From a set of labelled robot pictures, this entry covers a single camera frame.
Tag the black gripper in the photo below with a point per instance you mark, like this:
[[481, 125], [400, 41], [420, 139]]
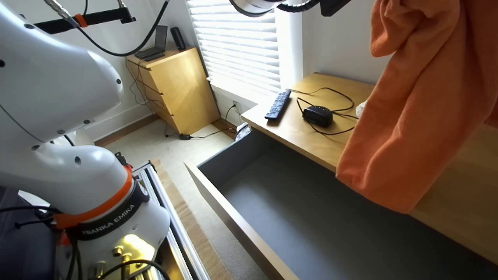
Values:
[[335, 7]]

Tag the orange terry blanket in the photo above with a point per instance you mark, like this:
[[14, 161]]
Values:
[[414, 119]]

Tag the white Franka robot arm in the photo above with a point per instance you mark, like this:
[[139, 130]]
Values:
[[47, 88]]

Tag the open grey-lined wooden drawer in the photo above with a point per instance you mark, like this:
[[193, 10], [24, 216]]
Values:
[[311, 219]]

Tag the light wooden chest of drawers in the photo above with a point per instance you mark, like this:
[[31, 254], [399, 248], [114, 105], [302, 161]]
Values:
[[467, 197]]

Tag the white horizontal window blinds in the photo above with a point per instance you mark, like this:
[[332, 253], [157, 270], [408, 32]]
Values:
[[234, 48]]

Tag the black power adapter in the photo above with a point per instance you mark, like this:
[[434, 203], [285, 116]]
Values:
[[318, 116]]

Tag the black TV remote control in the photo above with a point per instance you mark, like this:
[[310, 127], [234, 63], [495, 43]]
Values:
[[277, 107]]

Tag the dark upright box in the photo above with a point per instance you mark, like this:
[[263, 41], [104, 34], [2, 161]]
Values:
[[178, 38]]

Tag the small wooden dresser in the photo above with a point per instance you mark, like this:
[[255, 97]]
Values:
[[181, 88]]

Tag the grey laptop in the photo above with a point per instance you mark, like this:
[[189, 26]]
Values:
[[156, 49]]

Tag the brass metal fitting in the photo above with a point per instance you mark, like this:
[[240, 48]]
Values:
[[132, 254]]

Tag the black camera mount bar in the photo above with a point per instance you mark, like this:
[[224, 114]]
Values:
[[98, 18]]

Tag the metal base rail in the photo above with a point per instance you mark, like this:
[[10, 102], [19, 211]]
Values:
[[176, 234]]

